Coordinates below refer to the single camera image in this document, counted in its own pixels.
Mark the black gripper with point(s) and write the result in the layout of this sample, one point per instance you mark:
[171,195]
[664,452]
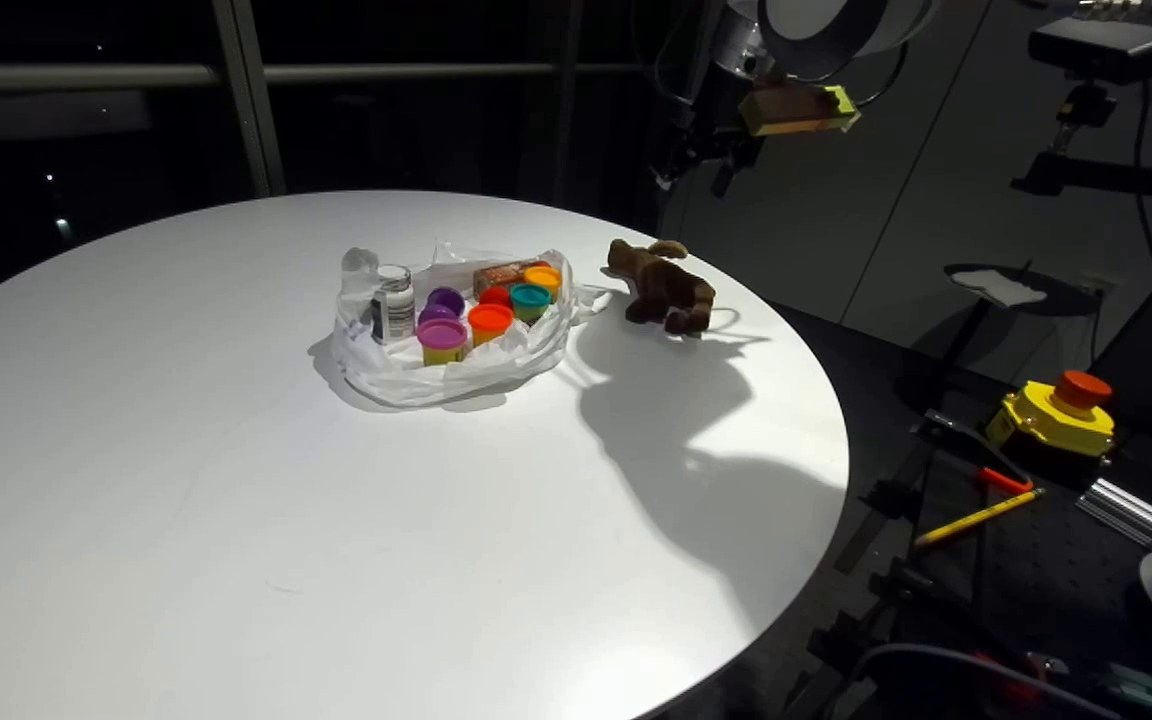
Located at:
[697,117]

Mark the brown plush toy animal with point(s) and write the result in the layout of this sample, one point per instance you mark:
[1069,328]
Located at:
[661,291]

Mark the yellow lid dough tub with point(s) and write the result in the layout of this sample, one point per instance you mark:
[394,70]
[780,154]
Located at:
[540,277]

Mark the teal lid dough tub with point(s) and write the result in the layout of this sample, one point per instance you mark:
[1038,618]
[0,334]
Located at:
[529,300]

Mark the red plastic ball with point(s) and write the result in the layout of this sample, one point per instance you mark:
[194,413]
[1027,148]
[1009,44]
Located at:
[498,294]

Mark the orange lid dough tub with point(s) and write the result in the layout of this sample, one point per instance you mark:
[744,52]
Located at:
[488,323]

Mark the pink lid dough tub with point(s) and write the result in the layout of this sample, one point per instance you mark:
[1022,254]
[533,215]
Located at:
[443,341]

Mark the white lid small bottle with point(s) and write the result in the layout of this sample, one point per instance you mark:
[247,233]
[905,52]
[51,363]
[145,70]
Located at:
[394,305]

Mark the red lid spice jar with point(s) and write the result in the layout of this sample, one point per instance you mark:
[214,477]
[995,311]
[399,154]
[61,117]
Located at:
[498,275]

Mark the purple plastic container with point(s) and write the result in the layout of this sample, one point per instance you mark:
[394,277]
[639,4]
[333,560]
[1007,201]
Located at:
[445,300]

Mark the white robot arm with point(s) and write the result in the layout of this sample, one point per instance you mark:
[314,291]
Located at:
[739,75]

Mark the white plastic bag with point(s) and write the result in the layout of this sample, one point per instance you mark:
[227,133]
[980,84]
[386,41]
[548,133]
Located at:
[402,379]

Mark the yellow red emergency stop button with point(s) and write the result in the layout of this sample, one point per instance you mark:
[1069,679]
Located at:
[1060,413]

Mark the metal window railing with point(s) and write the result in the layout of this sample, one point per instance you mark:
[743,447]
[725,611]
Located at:
[248,82]

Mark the yellow pencil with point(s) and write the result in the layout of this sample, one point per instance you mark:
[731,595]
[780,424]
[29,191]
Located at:
[978,519]

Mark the yellow wrist camera box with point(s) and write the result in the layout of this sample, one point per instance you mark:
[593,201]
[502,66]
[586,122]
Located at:
[796,110]

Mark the black camera on stand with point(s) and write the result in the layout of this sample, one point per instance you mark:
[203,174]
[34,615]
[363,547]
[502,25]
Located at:
[1095,52]

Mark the orange handled tool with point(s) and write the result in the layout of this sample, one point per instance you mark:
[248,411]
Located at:
[974,449]

